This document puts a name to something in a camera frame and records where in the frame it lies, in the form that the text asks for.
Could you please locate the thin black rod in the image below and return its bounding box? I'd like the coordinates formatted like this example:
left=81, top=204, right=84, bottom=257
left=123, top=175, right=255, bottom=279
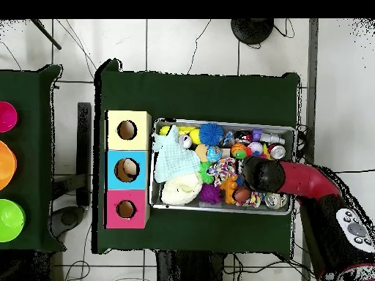
left=30, top=18, right=62, bottom=50

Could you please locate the blue spiky ball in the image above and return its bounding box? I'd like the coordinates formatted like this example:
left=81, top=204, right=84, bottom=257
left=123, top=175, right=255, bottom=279
left=198, top=121, right=225, bottom=147

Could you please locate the pink bowl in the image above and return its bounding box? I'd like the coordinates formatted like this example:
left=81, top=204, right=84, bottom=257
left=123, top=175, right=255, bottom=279
left=0, top=101, right=19, bottom=133

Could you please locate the black upright panel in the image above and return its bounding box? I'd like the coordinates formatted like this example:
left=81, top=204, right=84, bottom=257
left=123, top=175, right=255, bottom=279
left=76, top=102, right=92, bottom=206

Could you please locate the small brown football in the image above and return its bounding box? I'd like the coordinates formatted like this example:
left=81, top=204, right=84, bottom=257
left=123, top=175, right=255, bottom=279
left=233, top=186, right=252, bottom=205

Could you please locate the cream knitted cloth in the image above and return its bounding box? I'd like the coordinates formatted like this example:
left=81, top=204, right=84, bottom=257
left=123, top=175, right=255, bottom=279
left=160, top=172, right=204, bottom=206

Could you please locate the small white baseball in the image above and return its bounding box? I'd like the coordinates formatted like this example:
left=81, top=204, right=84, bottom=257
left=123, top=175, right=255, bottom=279
left=247, top=141, right=264, bottom=156

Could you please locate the orange bowl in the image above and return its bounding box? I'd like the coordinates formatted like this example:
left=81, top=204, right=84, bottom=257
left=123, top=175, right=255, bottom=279
left=0, top=140, right=18, bottom=191

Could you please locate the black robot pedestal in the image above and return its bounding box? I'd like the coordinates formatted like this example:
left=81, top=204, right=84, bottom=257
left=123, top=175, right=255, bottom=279
left=155, top=250, right=226, bottom=281

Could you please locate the rainbow spiky caterpillar toy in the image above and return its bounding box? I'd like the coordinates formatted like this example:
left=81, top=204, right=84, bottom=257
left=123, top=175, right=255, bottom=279
left=233, top=149, right=253, bottom=161

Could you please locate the green bowl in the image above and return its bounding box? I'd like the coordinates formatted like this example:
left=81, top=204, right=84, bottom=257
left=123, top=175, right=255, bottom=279
left=0, top=198, right=26, bottom=243

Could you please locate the grey black stand foot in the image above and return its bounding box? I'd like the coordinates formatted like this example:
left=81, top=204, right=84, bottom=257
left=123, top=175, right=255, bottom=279
left=48, top=205, right=86, bottom=239

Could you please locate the mint knitted cloth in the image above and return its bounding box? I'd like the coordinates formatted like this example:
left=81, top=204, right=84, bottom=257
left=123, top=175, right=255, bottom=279
left=152, top=124, right=202, bottom=184

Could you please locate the black round stand base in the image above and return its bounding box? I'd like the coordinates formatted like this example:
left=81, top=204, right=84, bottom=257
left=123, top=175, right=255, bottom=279
left=230, top=18, right=275, bottom=45

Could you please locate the silver mesh bin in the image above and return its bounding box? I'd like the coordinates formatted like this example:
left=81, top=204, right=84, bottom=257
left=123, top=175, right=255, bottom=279
left=148, top=117, right=297, bottom=216

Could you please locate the dark green table cloth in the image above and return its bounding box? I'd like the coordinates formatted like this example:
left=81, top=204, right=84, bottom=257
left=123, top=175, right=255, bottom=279
left=0, top=64, right=66, bottom=253
left=92, top=58, right=301, bottom=255

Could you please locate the wooden box with three holes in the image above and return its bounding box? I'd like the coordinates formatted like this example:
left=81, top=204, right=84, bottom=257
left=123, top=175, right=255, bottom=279
left=104, top=110, right=152, bottom=230

